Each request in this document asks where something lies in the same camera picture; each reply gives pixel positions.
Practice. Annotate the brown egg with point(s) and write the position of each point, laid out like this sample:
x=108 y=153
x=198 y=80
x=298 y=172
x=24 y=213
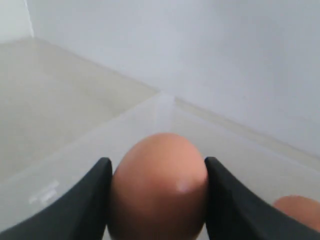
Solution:
x=303 y=209
x=159 y=191

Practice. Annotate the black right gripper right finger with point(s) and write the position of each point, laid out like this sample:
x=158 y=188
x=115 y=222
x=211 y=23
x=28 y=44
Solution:
x=236 y=213

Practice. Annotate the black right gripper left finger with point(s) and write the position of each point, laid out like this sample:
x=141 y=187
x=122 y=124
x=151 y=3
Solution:
x=80 y=214

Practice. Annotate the clear plastic container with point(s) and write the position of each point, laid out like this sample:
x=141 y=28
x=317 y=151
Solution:
x=266 y=167

